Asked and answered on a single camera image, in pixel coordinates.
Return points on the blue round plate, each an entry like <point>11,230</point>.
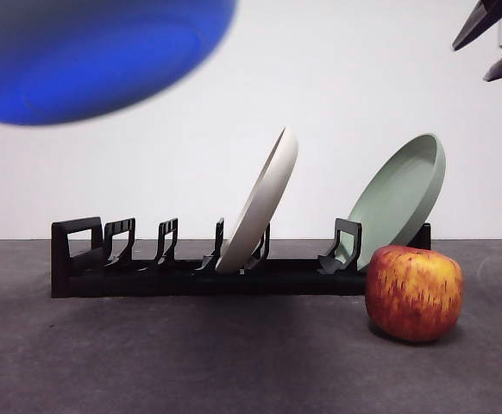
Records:
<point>87,60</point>

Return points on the beige round plate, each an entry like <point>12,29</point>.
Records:
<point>264,207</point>

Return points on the green round plate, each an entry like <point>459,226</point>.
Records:
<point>397,198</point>

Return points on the red yellow apple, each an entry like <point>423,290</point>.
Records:
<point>415,293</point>

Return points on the black plate rack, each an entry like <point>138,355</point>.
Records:
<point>190,284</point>

